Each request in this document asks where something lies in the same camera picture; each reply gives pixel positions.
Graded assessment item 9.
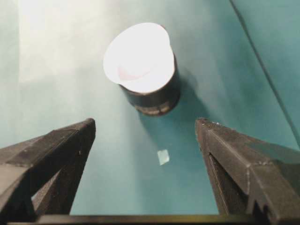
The white paper cup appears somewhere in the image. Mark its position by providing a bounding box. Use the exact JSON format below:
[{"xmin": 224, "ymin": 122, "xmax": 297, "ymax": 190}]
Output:
[{"xmin": 102, "ymin": 22, "xmax": 175, "ymax": 94}]

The blue-green table cloth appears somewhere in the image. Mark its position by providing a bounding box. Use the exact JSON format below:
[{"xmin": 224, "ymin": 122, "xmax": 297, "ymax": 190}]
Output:
[{"xmin": 0, "ymin": 0, "xmax": 300, "ymax": 216}]

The small white paper scrap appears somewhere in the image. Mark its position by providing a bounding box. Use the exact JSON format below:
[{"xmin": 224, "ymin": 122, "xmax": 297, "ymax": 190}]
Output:
[{"xmin": 157, "ymin": 149, "xmax": 171, "ymax": 166}]

